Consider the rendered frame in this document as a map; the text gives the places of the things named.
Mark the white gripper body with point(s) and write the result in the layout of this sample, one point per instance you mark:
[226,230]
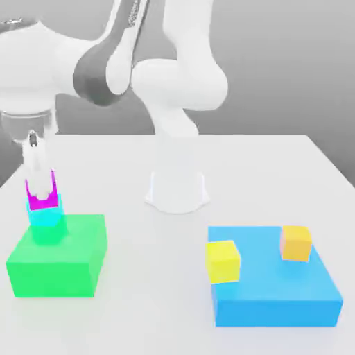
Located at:
[35,160]

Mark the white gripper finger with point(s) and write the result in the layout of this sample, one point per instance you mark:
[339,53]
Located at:
[41,187]

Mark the small magenta cube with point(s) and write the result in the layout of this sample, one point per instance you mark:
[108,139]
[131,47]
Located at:
[41,204]

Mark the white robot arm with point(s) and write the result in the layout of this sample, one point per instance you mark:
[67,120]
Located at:
[180,83]

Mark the small cyan cube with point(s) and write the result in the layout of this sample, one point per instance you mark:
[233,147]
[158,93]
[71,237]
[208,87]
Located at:
[44,217]

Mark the small green cube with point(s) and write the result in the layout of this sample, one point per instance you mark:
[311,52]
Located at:
[47,235]

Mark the small yellow cube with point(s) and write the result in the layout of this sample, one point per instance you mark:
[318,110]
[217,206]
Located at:
[222,263]

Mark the small orange cube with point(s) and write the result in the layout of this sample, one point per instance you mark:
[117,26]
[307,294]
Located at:
[296,244]

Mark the large green box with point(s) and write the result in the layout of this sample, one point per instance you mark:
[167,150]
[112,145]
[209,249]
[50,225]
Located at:
[55,271]

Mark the large blue box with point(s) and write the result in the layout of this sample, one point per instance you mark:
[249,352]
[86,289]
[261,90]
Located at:
[277,291]

